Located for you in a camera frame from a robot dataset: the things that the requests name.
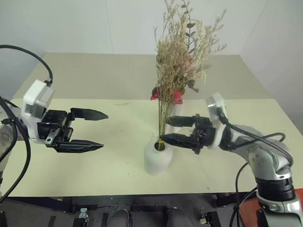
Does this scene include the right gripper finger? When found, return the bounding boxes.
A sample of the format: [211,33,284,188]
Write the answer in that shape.
[167,114,199,128]
[160,133,195,148]

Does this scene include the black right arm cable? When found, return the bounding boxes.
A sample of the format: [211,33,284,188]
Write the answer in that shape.
[213,108,296,227]

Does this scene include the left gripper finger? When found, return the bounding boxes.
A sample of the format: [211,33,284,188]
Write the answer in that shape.
[70,107,109,122]
[53,139,105,155]

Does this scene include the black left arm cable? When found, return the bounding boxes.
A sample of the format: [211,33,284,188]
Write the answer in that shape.
[0,44,55,215]

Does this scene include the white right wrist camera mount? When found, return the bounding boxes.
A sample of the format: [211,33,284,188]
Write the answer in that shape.
[203,92,229,149]

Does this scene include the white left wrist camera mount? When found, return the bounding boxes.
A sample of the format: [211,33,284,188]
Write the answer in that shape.
[19,79,56,143]

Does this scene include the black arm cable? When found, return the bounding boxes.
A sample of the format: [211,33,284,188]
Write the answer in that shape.
[213,108,296,227]
[0,44,55,215]

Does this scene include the black base frame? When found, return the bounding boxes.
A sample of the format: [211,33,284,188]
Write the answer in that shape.
[46,187,239,227]

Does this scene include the white ceramic vase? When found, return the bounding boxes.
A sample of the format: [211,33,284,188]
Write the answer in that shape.
[143,137,175,175]
[165,99,185,135]

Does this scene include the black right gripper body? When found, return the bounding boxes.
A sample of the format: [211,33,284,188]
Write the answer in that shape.
[190,114,216,155]

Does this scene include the dried beige flower bouquet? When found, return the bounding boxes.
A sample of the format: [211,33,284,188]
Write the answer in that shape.
[149,0,230,153]

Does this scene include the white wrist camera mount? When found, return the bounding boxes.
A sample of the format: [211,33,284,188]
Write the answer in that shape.
[19,79,56,143]
[203,92,229,149]

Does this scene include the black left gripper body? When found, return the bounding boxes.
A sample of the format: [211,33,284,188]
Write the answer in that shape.
[36,109,75,148]

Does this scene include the dark rounded shape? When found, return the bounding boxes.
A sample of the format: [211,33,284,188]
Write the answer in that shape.
[106,208,134,227]
[165,208,189,227]

